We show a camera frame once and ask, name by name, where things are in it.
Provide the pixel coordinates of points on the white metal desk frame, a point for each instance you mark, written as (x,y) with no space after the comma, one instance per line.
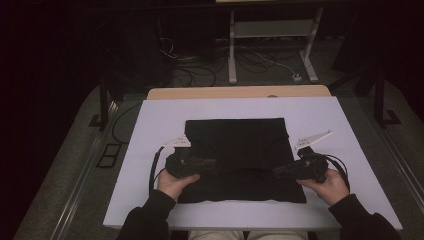
(273,28)

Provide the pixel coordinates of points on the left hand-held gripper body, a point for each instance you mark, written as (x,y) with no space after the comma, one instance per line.
(181,163)

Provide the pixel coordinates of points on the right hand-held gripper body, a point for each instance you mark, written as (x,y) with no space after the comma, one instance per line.
(311,165)

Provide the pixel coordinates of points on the white table mat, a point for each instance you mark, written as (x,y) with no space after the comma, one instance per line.
(233,106)

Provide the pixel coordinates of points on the black floor socket plate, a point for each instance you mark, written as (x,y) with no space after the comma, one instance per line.
(108,155)

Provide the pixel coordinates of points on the person's right hand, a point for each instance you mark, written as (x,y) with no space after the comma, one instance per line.
(328,190)

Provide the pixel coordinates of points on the person's left hand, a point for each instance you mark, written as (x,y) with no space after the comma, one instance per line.
(173,185)

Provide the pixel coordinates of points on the black tank top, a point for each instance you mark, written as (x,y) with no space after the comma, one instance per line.
(240,150)

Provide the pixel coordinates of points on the black metal stand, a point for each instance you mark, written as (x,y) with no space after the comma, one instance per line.
(380,100)
(104,100)

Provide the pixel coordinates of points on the white plug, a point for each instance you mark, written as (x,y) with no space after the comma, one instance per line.
(297,77)

